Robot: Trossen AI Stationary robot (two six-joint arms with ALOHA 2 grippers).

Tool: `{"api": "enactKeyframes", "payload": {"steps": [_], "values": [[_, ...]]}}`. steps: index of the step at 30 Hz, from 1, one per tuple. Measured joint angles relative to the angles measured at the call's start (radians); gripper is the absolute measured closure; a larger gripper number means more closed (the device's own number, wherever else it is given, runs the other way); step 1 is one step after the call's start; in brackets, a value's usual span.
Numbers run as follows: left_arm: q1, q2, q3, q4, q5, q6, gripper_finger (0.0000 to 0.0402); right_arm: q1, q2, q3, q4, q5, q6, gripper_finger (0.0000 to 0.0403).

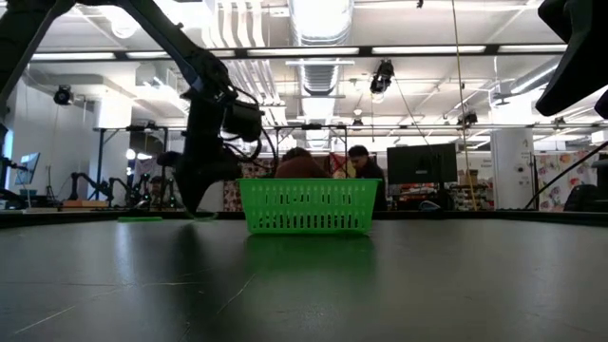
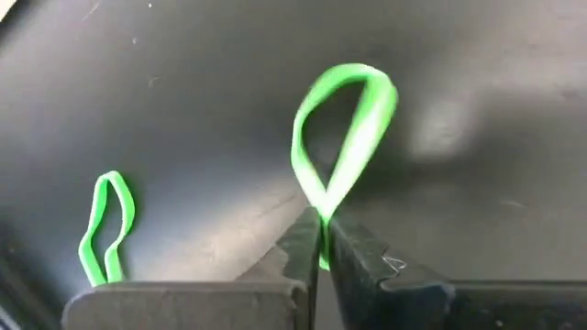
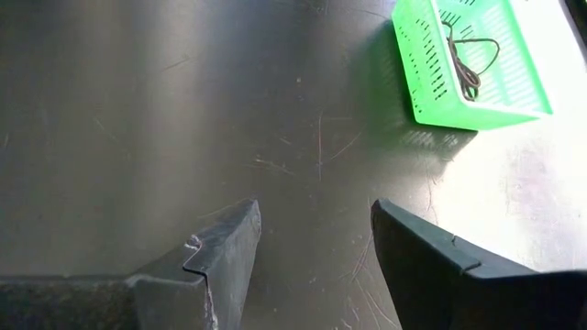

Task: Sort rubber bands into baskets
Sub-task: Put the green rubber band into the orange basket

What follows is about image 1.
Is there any black computer monitor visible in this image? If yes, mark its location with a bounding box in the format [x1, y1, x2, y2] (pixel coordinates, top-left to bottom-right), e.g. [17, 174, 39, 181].
[387, 142, 459, 210]

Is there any patterned brown curtain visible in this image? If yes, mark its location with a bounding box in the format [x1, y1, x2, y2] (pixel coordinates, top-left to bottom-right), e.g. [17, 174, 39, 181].
[222, 155, 362, 213]

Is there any yellow hanging cord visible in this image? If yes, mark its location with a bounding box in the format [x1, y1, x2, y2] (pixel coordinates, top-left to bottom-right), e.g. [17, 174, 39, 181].
[450, 0, 478, 211]

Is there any orange flat board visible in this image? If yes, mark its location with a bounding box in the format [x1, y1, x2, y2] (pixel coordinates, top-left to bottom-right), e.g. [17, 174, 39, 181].
[61, 199, 109, 209]

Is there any small tilted monitor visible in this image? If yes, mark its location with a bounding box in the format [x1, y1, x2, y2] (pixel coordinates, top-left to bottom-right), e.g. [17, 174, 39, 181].
[13, 151, 42, 186]

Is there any black background rig frame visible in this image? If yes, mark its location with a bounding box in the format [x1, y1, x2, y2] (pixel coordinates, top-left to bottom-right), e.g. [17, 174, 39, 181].
[92, 123, 171, 213]

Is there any green plastic basket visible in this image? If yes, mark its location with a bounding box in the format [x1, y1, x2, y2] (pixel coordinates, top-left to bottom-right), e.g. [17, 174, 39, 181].
[237, 178, 383, 237]

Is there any floral curtain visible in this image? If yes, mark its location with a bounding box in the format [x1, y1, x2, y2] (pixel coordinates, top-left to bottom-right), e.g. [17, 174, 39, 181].
[534, 151, 600, 211]

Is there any black overhead camera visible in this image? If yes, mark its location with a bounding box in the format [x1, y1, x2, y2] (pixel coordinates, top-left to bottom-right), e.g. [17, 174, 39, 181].
[370, 59, 396, 95]

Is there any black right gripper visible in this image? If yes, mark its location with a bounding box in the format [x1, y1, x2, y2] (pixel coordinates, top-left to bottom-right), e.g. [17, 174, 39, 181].
[535, 0, 608, 120]

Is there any white pillar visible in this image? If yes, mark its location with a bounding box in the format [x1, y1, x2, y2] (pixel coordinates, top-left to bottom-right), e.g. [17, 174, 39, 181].
[490, 127, 536, 211]

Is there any person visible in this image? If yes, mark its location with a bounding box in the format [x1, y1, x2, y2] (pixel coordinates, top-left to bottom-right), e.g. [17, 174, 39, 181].
[562, 159, 608, 213]
[347, 144, 390, 213]
[274, 146, 333, 181]

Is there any black diagonal frame strut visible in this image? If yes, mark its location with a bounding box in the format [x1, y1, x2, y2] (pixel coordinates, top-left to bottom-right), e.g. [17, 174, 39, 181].
[523, 137, 608, 211]

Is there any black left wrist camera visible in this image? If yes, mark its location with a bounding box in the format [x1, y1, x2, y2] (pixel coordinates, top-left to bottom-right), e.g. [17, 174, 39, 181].
[221, 100, 264, 143]

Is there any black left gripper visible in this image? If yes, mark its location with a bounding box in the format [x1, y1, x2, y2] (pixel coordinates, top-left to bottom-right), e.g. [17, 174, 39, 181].
[157, 94, 244, 218]

